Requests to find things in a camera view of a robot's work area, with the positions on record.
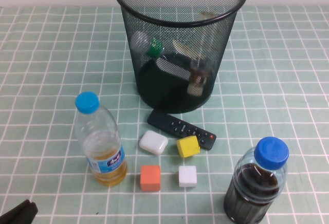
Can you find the black remote control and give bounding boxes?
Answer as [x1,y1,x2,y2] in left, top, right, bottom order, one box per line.
[147,109,217,151]

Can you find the light-blue cap yellow liquid bottle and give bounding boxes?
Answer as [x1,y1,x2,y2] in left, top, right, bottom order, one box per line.
[74,91,128,188]

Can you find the white earbuds case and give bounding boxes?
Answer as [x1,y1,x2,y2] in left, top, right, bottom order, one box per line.
[138,130,169,156]

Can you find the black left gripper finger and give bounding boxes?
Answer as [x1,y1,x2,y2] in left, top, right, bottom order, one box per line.
[0,199,31,224]
[27,201,39,224]

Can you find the black mesh wastebasket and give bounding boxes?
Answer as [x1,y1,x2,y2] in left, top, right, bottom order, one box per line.
[112,0,250,114]

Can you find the green checked tablecloth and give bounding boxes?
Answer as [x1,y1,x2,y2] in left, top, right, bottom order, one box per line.
[0,5,329,224]

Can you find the yellow cube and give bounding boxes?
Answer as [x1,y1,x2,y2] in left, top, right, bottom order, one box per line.
[176,135,201,158]

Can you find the blue cap dark liquid bottle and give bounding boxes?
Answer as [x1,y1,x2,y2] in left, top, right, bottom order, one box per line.
[223,136,290,224]

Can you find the small bottle beige cap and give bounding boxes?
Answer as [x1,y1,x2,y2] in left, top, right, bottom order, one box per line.
[186,10,219,97]

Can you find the orange cube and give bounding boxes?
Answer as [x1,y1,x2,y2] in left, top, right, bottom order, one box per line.
[140,164,161,192]

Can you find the clear bottle white cap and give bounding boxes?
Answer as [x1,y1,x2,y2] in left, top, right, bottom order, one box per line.
[130,30,206,81]

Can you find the white cube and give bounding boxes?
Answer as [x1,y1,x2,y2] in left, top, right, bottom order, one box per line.
[178,165,198,188]

